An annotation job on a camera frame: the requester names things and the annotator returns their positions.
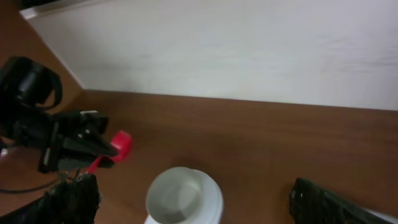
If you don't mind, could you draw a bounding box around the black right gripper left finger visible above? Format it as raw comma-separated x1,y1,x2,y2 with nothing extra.
1,174,101,224

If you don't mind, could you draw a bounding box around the orange measuring scoop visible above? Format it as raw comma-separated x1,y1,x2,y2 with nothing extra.
86,131,134,174

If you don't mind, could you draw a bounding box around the white kitchen scale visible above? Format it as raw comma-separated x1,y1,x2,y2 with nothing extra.
144,215,160,224

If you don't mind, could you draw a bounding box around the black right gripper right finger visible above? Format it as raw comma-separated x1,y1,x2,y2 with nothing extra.
289,177,392,224

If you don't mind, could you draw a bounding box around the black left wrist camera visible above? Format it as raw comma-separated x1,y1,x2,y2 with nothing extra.
1,56,63,110

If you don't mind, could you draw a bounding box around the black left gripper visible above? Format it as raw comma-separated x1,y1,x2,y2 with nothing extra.
38,110,118,173

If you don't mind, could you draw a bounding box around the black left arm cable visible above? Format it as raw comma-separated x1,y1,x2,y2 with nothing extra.
0,177,63,194

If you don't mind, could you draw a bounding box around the white bowl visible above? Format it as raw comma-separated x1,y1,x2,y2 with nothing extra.
146,167,223,224

